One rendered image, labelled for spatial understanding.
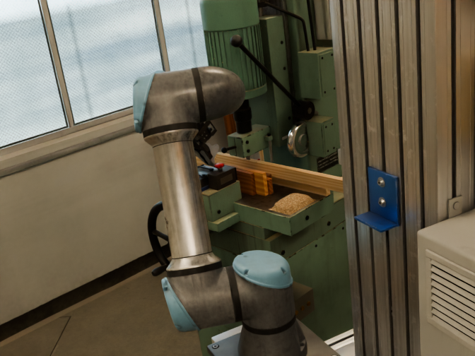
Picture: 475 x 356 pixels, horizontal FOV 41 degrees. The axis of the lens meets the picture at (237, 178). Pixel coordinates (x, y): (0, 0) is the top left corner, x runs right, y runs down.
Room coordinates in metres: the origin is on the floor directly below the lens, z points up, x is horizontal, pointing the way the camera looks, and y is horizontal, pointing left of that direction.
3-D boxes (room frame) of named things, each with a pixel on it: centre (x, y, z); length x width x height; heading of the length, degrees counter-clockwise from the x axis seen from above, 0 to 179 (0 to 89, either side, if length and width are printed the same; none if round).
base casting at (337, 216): (2.09, -0.13, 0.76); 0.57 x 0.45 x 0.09; 133
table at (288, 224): (1.92, 0.03, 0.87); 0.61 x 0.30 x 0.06; 43
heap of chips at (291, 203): (1.75, -0.15, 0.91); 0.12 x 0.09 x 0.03; 133
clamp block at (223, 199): (1.86, 0.09, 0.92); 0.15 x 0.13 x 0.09; 43
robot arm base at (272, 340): (1.17, -0.03, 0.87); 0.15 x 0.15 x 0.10
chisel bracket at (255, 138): (2.01, -0.06, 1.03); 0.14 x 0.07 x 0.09; 133
